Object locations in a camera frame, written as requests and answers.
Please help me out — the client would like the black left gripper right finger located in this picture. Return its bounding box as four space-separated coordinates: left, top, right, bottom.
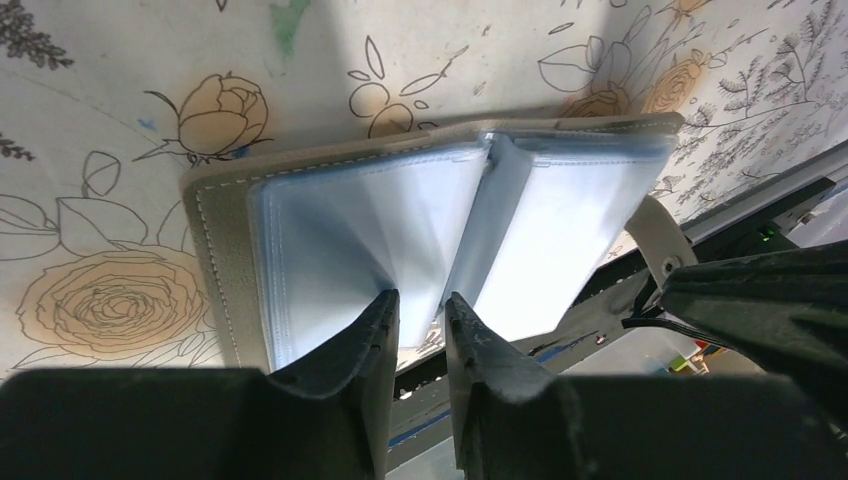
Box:
445 293 847 479

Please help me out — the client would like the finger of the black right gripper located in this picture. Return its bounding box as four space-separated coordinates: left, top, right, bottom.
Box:
660 241 847 424

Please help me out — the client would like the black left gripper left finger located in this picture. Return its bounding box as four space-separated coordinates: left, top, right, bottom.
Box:
1 290 399 479

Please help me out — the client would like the grey card holder wallet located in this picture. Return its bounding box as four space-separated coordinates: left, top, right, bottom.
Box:
181 112 684 372

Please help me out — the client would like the floral table cloth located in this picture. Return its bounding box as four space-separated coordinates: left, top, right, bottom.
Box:
1 1 847 376

